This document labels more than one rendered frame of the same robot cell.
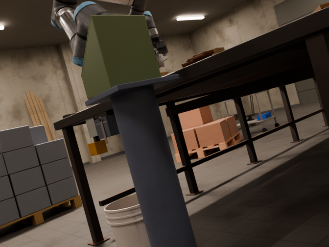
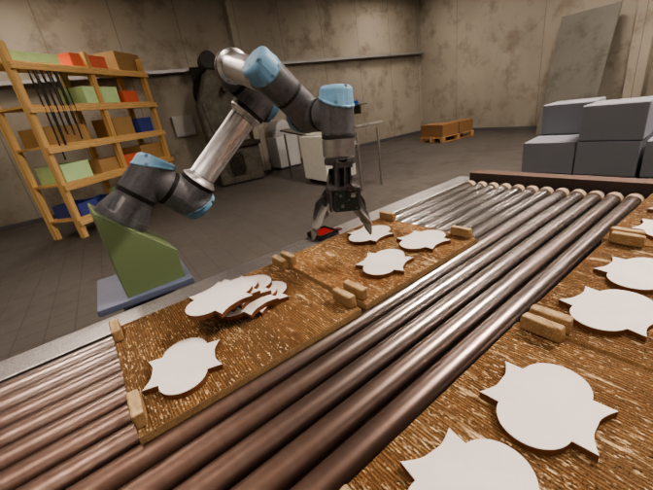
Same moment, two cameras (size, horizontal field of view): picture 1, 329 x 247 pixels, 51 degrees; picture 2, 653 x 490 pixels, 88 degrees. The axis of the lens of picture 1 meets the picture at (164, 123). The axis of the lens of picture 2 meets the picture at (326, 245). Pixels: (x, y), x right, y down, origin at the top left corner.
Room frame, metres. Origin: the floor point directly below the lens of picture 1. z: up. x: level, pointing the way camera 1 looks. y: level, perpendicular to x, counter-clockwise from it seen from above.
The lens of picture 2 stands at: (2.06, -0.86, 1.31)
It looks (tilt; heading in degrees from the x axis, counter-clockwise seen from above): 22 degrees down; 97
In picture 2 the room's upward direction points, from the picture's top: 9 degrees counter-clockwise
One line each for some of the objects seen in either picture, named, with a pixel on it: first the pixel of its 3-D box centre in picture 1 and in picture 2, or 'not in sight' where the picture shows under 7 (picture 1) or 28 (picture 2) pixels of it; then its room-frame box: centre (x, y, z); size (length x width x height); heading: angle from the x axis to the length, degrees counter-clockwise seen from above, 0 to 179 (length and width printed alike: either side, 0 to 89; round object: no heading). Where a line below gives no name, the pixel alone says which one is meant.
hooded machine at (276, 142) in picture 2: not in sight; (283, 144); (0.36, 7.84, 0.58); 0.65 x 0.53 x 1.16; 37
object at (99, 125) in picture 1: (108, 127); not in sight; (2.08, 0.33, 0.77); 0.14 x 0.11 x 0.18; 42
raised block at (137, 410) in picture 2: not in sight; (137, 408); (1.71, -0.52, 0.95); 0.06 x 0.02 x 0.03; 130
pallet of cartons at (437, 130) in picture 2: not in sight; (446, 130); (4.70, 9.11, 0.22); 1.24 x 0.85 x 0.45; 36
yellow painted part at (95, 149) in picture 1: (94, 135); not in sight; (2.21, 0.45, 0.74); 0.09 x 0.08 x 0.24; 42
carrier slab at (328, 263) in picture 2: not in sight; (375, 252); (2.09, -0.02, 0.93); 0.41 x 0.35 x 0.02; 41
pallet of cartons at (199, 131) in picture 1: (205, 128); not in sight; (6.01, -0.67, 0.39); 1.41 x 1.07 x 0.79; 146
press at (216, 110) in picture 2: not in sight; (231, 120); (-0.46, 6.82, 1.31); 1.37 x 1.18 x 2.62; 37
